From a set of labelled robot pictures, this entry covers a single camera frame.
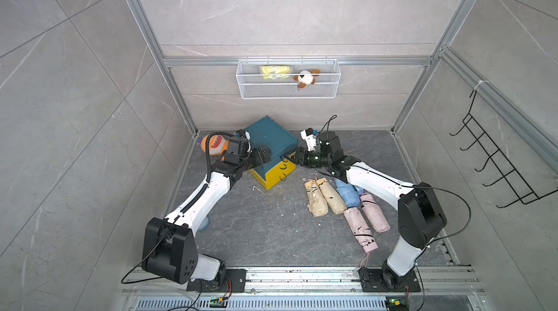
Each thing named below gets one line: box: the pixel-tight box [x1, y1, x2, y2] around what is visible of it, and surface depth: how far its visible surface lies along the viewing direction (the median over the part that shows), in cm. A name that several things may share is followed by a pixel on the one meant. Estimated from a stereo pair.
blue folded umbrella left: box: [334, 177, 365, 208], surface depth 92 cm
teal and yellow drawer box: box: [244, 115, 298, 191], surface depth 90 cm
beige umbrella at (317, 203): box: [304, 179, 330, 218], surface depth 92 cm
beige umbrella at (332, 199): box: [316, 177, 348, 215], surface depth 92 cm
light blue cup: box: [196, 215, 210, 232], surface depth 87 cm
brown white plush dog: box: [292, 69, 322, 89], surface depth 88 cm
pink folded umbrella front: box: [342, 207, 379, 253], surface depth 83 cm
